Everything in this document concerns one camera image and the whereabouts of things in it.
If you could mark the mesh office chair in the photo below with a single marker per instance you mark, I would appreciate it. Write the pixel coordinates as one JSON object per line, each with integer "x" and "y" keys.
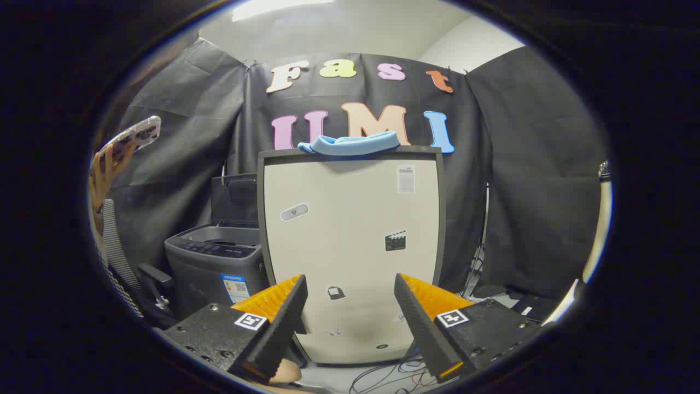
{"x": 117, "y": 251}

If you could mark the light blue shirt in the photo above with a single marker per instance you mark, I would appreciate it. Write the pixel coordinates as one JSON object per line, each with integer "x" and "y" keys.
{"x": 350, "y": 145}

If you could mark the smartphone in clear case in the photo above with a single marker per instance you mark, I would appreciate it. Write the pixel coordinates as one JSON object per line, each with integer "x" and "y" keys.
{"x": 139, "y": 131}

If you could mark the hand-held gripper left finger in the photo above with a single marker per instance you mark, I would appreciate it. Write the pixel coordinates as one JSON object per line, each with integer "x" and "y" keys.
{"x": 284, "y": 323}

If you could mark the beige cabinet with dark frame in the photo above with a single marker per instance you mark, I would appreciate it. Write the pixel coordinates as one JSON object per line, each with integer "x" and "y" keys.
{"x": 350, "y": 219}

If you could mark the black backdrop cloth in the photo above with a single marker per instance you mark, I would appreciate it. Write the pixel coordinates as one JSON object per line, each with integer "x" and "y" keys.
{"x": 519, "y": 164}

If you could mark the grey washing machine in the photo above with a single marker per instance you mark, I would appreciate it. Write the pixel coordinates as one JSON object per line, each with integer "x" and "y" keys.
{"x": 202, "y": 273}

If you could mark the white curved frame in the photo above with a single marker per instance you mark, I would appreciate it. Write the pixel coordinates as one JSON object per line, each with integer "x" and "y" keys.
{"x": 599, "y": 219}

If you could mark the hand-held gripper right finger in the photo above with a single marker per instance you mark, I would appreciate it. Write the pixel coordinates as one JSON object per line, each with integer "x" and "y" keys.
{"x": 421, "y": 323}

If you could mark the flat black box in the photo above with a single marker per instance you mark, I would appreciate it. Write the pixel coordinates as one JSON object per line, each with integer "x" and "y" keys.
{"x": 533, "y": 306}

